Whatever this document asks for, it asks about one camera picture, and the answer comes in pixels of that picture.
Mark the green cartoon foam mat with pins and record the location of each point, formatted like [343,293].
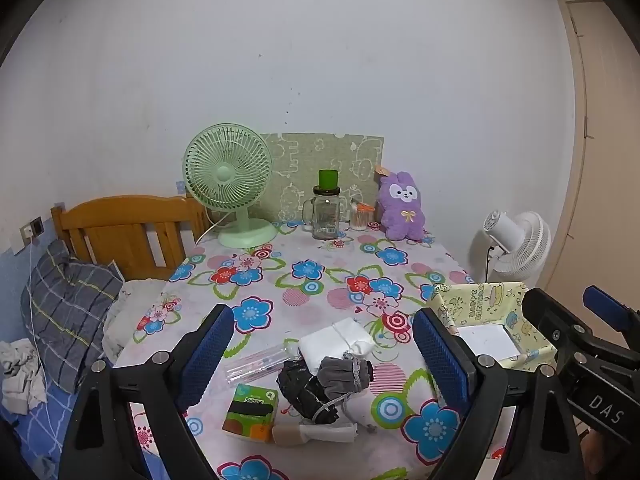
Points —
[300,160]

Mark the white soft pack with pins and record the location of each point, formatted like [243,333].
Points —
[330,342]

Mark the wipes packet with black tape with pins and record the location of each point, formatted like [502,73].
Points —
[250,415]

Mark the blue grid bed sheet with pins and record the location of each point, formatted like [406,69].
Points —
[30,435]

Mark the glass jar with green lid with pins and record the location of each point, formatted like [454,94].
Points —
[325,215]

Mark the beige door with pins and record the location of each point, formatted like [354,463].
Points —
[610,160]

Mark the white crumpled bedding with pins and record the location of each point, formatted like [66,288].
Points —
[135,300]

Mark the green desk fan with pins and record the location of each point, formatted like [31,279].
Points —
[225,175]

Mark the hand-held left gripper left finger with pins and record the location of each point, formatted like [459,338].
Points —
[207,355]

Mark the white standing fan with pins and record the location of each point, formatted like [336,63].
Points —
[530,245]

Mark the yellow cartoon storage box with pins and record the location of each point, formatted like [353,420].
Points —
[520,320]

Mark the wall power socket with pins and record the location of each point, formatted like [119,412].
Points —
[35,227]

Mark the purple plush bunny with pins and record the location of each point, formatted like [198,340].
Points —
[400,215]

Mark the grey plaid pillow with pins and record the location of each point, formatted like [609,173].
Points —
[65,310]

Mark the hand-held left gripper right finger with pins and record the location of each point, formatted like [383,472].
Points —
[440,355]

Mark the crumpled grey cloth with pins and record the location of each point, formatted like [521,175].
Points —
[20,375]

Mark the floral tablecloth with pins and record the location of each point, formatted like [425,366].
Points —
[320,270]

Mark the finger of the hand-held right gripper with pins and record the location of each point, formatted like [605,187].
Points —
[547,317]
[605,305]

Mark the cotton swab container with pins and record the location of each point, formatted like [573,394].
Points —
[360,220]

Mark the wooden bed headboard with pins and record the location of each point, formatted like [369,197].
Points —
[125,210]

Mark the black cloth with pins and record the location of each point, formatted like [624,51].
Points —
[300,385]

